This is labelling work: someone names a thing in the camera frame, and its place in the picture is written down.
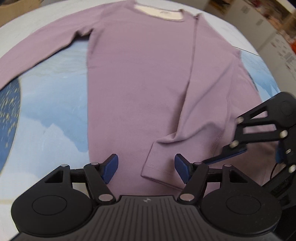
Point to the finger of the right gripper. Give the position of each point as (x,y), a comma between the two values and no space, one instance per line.
(280,153)
(226,153)

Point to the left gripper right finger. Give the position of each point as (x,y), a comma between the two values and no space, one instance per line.
(194,176)

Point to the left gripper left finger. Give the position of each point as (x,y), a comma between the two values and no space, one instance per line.
(98,177)

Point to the purple long-sleeve shirt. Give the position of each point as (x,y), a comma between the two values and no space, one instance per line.
(219,88)

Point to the white cabinet row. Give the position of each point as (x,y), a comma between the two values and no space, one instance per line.
(263,36)

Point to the blue mountain table mat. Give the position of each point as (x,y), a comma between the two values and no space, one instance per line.
(52,114)

